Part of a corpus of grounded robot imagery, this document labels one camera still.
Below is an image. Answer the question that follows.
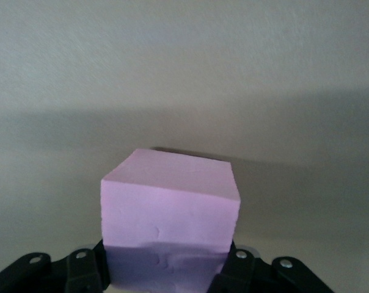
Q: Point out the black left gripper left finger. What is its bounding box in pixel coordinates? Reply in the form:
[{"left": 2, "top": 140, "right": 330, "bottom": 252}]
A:
[{"left": 0, "top": 239, "right": 111, "bottom": 293}]

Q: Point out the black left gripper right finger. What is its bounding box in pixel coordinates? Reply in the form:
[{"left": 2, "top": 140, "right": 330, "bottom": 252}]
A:
[{"left": 207, "top": 241, "right": 337, "bottom": 293}]

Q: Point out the pink foam cube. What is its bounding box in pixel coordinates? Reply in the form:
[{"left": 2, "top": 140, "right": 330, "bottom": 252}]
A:
[{"left": 100, "top": 148, "right": 241, "bottom": 293}]

